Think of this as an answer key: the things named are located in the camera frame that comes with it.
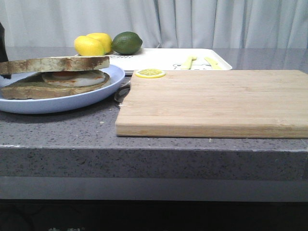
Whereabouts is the white bear tray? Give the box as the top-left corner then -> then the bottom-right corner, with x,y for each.
74,48 -> 232,71

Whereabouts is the light blue round plate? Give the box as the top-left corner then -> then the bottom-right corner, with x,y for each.
0,64 -> 125,114

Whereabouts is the wooden cutting board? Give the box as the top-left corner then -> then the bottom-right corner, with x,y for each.
115,70 -> 308,139

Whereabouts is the front yellow lemon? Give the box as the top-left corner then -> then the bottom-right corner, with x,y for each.
74,36 -> 105,56

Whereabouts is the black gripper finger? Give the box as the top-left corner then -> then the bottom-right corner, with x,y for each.
0,24 -> 8,63

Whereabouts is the yellow lemon slice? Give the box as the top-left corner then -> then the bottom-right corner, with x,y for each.
134,68 -> 166,78

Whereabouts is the rear yellow lemon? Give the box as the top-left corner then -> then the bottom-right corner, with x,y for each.
87,33 -> 113,54

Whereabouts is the fried egg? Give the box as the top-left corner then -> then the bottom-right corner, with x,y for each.
42,70 -> 106,87

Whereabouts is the bread slice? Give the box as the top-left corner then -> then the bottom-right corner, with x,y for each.
0,72 -> 110,100
0,55 -> 110,75

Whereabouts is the green lime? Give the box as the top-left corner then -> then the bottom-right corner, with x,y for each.
111,31 -> 143,55

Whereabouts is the white curtain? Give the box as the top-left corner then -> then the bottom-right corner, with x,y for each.
0,0 -> 308,49

